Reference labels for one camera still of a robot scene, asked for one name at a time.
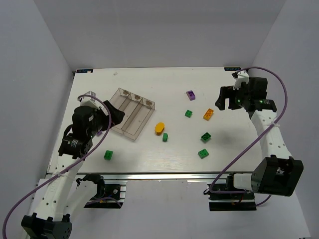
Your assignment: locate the orange rectangular lego brick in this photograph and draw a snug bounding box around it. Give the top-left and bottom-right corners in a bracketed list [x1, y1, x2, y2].
[203, 108, 214, 120]

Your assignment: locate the purple lego brick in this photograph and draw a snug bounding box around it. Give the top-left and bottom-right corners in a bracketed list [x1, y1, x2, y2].
[186, 90, 196, 101]

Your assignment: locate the small green lego brick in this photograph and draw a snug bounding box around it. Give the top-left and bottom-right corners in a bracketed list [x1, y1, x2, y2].
[184, 110, 193, 118]

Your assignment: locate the yellow rounded lego brick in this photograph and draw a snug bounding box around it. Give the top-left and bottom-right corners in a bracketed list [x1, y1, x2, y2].
[155, 122, 165, 135]

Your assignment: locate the dark green lego brick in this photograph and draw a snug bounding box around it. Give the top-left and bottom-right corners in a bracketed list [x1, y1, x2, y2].
[201, 132, 211, 142]

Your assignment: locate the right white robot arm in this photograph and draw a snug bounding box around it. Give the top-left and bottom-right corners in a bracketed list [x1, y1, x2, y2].
[215, 77, 304, 197]

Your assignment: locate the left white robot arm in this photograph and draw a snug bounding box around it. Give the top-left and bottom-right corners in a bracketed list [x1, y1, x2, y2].
[21, 101, 125, 239]

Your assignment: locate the clear three-compartment tray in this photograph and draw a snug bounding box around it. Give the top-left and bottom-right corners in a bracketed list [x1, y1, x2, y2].
[110, 88, 155, 140]

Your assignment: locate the right blue label sticker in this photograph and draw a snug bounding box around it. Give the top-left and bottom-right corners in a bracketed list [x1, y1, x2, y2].
[224, 67, 241, 71]

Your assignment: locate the blue label sticker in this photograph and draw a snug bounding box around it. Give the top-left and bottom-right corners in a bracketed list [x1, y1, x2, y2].
[224, 67, 241, 71]
[76, 69, 93, 74]

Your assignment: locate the left blue label sticker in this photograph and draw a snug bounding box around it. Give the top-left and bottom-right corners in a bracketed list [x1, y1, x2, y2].
[76, 69, 93, 74]

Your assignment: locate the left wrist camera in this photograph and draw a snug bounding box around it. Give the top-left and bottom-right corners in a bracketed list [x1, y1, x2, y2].
[77, 91, 99, 109]

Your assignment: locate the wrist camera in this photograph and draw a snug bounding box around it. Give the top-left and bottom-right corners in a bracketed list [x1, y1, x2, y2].
[232, 70, 249, 90]
[77, 91, 99, 109]

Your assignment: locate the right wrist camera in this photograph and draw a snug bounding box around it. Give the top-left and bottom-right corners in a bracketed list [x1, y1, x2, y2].
[232, 70, 249, 90]

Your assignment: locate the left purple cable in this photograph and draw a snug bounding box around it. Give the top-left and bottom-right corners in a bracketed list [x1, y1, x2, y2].
[1, 95, 112, 239]

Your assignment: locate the purple cable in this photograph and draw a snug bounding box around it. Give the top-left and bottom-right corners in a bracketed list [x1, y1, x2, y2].
[1, 95, 112, 239]
[208, 66, 287, 207]

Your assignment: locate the aluminium table rail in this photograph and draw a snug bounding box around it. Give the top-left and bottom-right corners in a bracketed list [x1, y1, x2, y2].
[46, 171, 255, 181]

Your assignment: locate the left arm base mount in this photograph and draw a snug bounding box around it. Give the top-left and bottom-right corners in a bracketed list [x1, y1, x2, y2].
[76, 174, 126, 209]

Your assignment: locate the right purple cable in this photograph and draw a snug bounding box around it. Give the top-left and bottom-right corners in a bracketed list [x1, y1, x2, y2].
[208, 66, 287, 207]

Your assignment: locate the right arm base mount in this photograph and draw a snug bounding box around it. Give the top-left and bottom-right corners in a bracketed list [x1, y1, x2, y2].
[203, 173, 257, 212]

